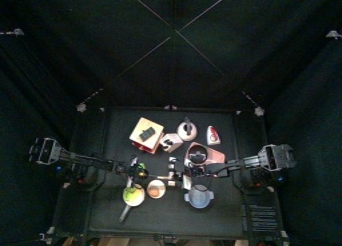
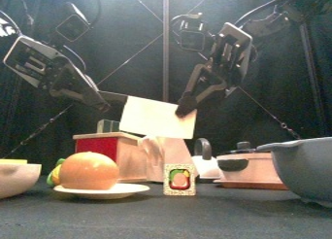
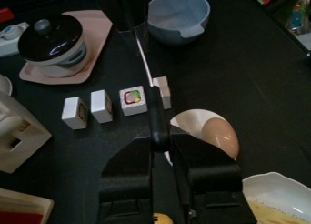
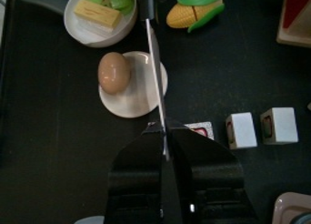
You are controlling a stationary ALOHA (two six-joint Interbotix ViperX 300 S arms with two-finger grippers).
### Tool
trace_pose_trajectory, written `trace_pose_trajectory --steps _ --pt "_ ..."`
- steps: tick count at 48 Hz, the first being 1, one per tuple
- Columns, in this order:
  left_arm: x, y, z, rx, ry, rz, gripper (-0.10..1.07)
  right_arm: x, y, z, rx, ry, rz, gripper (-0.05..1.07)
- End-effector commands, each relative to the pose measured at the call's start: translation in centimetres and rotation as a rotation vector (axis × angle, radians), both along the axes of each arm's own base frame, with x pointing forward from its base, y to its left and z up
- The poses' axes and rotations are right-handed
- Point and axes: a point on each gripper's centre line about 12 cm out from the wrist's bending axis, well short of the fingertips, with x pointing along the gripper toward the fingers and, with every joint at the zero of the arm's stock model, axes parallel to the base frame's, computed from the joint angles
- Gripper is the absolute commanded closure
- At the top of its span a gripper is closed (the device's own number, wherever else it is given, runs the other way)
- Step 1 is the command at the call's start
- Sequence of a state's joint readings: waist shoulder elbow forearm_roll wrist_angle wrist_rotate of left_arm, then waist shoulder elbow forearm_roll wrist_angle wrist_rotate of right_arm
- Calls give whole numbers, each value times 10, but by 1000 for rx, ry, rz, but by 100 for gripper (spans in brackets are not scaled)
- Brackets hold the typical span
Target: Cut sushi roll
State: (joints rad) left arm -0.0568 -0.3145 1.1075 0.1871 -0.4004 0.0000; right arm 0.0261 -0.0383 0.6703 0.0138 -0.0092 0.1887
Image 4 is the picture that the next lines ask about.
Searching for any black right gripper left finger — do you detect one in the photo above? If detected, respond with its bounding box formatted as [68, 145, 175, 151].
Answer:
[101, 121, 168, 224]

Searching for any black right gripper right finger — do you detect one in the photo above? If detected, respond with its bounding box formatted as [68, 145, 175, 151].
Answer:
[167, 119, 260, 224]

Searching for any white toy knife black handle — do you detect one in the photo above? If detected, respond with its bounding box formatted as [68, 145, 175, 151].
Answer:
[139, 0, 172, 162]

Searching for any grey blue bowl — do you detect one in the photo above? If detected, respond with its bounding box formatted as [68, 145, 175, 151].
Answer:
[73, 215, 107, 224]

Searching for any white round plate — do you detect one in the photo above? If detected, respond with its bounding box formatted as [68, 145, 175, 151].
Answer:
[97, 50, 169, 119]

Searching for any yellow green toy corn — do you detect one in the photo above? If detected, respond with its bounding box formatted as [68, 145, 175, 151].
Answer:
[165, 0, 225, 34]

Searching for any yellow white nigiri toy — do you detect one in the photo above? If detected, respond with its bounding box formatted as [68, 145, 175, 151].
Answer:
[73, 0, 124, 37]

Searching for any red wooden box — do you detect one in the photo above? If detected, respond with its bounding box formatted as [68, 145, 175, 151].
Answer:
[277, 0, 311, 48]

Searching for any white toy pan grey handle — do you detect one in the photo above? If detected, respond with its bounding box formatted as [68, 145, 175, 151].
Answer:
[17, 0, 139, 49]

